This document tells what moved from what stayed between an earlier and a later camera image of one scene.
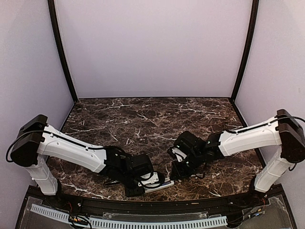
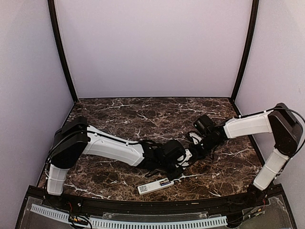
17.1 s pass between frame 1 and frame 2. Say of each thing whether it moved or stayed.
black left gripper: moved
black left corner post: stayed
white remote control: stayed
